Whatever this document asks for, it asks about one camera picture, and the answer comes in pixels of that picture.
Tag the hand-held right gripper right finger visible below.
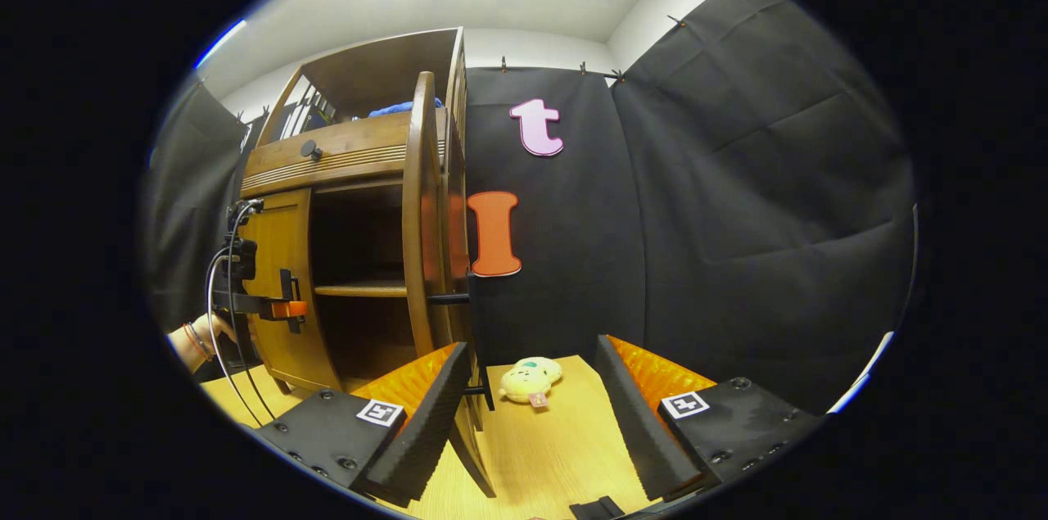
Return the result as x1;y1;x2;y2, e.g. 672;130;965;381
595;334;824;503

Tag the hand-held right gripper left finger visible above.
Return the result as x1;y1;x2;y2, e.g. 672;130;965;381
258;341;476;509

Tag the wooden cabinet door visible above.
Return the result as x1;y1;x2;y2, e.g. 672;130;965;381
401;71;498;498
237;187;345;394

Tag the wooden double-door shoe cabinet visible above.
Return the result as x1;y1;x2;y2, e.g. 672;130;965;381
237;27;473;423

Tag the wooden inner cabinet shelf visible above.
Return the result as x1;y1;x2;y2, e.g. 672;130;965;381
314;281;409;298

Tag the wooden cabinet drawer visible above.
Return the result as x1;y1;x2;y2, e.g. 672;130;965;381
242;111;451;197

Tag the yellow plush toy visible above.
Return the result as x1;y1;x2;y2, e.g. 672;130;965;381
498;356;564;409

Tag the blue folded towel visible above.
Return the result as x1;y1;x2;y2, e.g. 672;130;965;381
367;98;443;118

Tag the black backdrop cloth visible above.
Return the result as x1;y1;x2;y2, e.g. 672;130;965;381
143;0;916;414

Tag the white cable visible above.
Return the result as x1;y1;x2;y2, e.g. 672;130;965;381
205;248;264;428

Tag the wrist bracelet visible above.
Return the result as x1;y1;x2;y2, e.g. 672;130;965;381
184;322;215;361

